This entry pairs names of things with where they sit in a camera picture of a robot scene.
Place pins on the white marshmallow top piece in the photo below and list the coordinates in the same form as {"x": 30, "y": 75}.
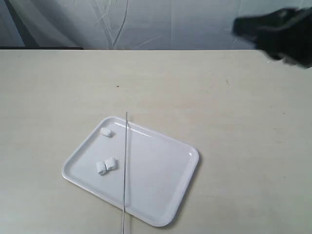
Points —
{"x": 106, "y": 132}

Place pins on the white marshmallow bottom piece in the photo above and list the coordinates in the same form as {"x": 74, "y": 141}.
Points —
{"x": 101, "y": 168}

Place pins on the white backdrop cloth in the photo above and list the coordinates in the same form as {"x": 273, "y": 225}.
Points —
{"x": 130, "y": 24}

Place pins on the white marshmallow piece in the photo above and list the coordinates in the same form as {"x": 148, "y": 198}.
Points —
{"x": 110, "y": 164}
{"x": 106, "y": 132}
{"x": 101, "y": 168}

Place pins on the white plastic tray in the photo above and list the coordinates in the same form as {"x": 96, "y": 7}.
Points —
{"x": 159, "y": 170}

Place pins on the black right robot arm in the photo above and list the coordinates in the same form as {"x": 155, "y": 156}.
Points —
{"x": 285, "y": 34}

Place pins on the thin metal skewer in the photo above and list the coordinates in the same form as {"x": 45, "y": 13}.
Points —
{"x": 124, "y": 175}

